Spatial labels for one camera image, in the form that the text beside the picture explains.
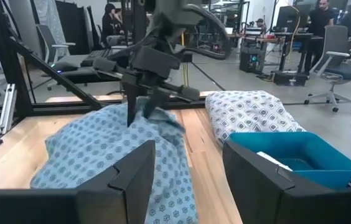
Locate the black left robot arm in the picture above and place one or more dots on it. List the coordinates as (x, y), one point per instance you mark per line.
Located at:
(169, 15)

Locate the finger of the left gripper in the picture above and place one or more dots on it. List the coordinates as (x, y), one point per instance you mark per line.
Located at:
(130, 102)
(157, 101)

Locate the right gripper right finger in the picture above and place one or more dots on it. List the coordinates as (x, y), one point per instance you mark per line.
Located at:
(256, 186)

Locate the black computer tower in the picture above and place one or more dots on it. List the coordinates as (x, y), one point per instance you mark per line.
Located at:
(251, 59)

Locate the grey office chair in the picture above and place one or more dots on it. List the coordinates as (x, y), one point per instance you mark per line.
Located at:
(46, 40)
(337, 40)

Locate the black keyboard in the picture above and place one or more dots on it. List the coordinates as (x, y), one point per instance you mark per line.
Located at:
(97, 56)

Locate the silver aluminium bracket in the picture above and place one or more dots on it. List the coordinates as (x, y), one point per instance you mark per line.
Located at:
(7, 109)

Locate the white grey patterned gown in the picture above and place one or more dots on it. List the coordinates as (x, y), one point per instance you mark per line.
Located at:
(247, 112)

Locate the black aluminium table frame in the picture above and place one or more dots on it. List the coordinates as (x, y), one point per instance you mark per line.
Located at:
(9, 62)

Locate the patterned grey curtain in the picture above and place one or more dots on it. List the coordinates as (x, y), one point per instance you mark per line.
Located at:
(49, 15)

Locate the black computer mouse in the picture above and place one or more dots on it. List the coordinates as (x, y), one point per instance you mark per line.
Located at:
(65, 66)

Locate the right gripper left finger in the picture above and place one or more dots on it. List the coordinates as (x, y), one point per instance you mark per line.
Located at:
(122, 193)

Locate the small teal plastic bin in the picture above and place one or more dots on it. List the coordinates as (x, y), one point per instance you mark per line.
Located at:
(318, 174)

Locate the black partition panel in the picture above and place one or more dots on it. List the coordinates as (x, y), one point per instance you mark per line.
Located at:
(73, 25)

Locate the black floor box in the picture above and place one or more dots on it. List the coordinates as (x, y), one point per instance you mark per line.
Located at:
(289, 78)

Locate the teal patterned gown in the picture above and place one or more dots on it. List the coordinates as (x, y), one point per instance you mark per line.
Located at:
(94, 146)

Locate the black monitor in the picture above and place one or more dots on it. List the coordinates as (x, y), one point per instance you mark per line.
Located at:
(290, 18)

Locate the dark low desk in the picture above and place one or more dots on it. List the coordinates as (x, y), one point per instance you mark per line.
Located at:
(76, 73)

